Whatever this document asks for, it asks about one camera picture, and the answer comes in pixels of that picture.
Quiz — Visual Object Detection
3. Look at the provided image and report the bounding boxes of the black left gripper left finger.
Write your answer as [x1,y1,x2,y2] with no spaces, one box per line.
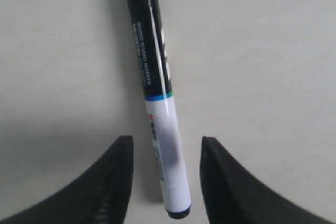
[1,135,134,223]

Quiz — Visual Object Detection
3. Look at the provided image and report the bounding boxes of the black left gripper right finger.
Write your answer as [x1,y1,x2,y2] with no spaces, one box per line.
[201,136,329,223]

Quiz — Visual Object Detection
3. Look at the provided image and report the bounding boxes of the black and white whiteboard marker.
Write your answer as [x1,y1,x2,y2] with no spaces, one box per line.
[127,0,192,219]

